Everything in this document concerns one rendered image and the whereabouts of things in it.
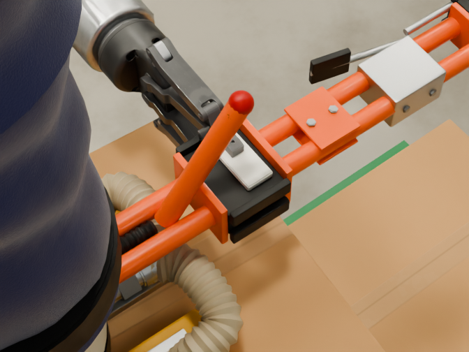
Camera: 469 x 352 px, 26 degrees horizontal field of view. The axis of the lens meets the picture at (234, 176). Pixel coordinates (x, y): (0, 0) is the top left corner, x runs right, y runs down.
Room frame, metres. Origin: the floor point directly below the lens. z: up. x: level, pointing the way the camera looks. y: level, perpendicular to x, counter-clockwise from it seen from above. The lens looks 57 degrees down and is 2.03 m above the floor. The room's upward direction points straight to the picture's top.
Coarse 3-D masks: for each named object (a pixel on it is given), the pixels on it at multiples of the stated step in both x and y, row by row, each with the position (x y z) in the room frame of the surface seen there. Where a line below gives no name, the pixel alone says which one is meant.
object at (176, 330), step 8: (192, 312) 0.45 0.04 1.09; (184, 320) 0.44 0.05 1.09; (192, 320) 0.44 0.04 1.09; (200, 320) 0.44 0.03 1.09; (168, 328) 0.43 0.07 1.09; (176, 328) 0.43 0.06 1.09; (184, 328) 0.43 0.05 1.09; (152, 336) 0.42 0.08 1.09; (160, 336) 0.42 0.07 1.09; (168, 336) 0.42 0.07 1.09; (176, 336) 0.42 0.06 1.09; (184, 336) 0.42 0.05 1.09; (144, 344) 0.41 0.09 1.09; (152, 344) 0.41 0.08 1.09; (160, 344) 0.41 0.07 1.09; (168, 344) 0.41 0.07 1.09
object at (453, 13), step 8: (464, 0) 0.75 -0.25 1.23; (456, 8) 0.74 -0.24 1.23; (464, 8) 0.74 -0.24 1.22; (448, 16) 0.74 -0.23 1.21; (456, 16) 0.74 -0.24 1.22; (464, 16) 0.73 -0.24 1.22; (464, 24) 0.73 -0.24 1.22; (464, 32) 0.72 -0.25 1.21; (456, 40) 0.73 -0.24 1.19; (464, 40) 0.72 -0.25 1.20
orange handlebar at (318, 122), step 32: (448, 32) 0.72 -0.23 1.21; (448, 64) 0.67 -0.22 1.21; (320, 96) 0.63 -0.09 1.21; (352, 96) 0.64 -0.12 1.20; (384, 96) 0.63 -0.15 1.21; (288, 128) 0.60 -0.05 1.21; (320, 128) 0.59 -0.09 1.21; (352, 128) 0.59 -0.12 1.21; (288, 160) 0.56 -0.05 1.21; (320, 160) 0.57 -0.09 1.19; (160, 192) 0.52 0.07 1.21; (128, 224) 0.48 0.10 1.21; (192, 224) 0.48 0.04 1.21; (128, 256) 0.45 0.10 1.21; (160, 256) 0.45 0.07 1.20
